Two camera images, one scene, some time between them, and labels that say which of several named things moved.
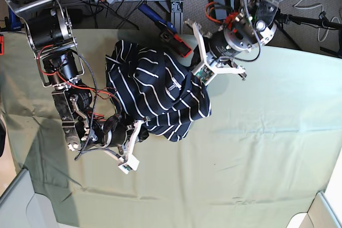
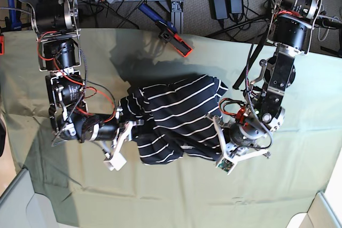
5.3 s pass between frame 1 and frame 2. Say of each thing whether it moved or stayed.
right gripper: moved
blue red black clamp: stayed
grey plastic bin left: stayed
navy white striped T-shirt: moved
